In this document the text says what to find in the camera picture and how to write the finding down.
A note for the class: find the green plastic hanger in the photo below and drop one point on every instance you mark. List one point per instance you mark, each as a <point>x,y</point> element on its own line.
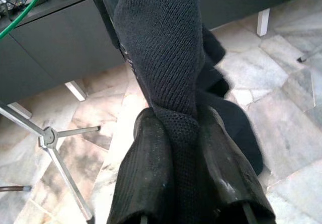
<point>24,10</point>

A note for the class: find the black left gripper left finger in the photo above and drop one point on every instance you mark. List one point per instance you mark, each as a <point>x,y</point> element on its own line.
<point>146,163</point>

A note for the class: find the black TV cabinet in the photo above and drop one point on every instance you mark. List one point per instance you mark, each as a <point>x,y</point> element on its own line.
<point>63,32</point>

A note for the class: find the silver clothes rack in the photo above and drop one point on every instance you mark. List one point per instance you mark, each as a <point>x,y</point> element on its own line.
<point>47,136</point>

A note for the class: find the black logo t-shirt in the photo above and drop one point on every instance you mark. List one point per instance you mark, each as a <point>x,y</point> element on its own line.
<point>161,45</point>

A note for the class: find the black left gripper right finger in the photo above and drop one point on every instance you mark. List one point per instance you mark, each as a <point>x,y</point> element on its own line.
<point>226,178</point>

